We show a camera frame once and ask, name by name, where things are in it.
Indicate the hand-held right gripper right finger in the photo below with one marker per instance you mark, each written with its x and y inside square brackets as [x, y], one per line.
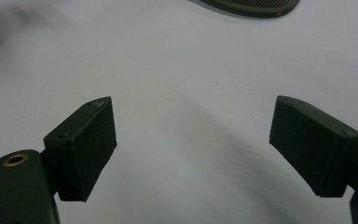
[313, 146]

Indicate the black comb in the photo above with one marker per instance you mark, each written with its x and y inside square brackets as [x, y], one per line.
[254, 6]

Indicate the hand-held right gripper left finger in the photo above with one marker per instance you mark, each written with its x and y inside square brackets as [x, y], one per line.
[80, 152]

